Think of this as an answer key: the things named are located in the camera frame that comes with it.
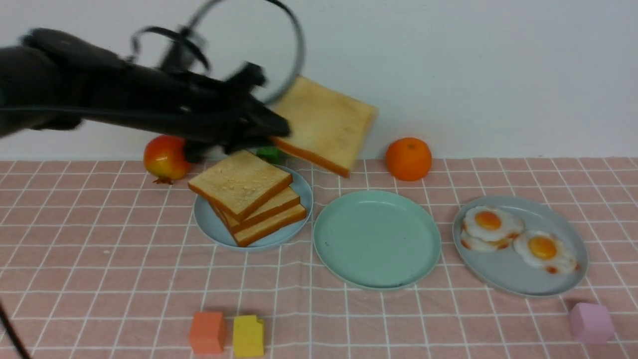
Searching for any grey egg plate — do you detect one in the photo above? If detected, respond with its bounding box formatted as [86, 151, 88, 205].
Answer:
[453, 196, 589, 297]

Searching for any light blue bread plate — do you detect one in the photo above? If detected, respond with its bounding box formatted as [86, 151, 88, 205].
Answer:
[193, 165, 314, 252]

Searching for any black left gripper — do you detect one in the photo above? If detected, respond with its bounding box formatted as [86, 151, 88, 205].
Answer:
[119, 63, 291, 162]

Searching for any green middle plate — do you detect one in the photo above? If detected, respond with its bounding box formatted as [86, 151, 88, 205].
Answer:
[312, 190, 442, 291]

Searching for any black cable bottom left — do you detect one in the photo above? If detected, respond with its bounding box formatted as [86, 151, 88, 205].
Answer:
[0, 302, 31, 359]

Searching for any red yellow pomegranate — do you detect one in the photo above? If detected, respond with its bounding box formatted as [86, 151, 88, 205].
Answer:
[143, 135, 192, 185]

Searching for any orange fruit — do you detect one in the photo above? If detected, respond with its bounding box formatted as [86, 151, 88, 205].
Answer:
[385, 137, 433, 181]

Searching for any orange foam cube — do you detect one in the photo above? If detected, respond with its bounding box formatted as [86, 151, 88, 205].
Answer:
[189, 312, 226, 356]

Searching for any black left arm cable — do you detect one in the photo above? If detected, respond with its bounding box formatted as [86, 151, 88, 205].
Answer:
[131, 0, 306, 105]

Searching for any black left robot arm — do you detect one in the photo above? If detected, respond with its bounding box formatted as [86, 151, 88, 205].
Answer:
[0, 26, 291, 164]

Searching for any green foam cube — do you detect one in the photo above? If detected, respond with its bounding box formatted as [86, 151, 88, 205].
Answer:
[256, 146, 284, 165]

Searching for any pink foam cube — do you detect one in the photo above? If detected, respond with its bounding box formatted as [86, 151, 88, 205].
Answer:
[569, 302, 615, 345]

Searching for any yellow foam block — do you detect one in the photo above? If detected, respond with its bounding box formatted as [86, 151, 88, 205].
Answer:
[232, 315, 265, 359]

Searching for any toast slice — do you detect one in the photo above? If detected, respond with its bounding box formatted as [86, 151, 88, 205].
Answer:
[212, 204, 307, 247]
[209, 187, 301, 234]
[271, 76, 378, 178]
[188, 152, 293, 222]

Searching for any pink checkered tablecloth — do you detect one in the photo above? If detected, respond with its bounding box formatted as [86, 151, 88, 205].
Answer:
[0, 158, 638, 359]

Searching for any fried egg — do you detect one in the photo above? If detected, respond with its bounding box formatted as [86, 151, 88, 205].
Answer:
[512, 230, 579, 275]
[461, 206, 524, 242]
[460, 230, 512, 253]

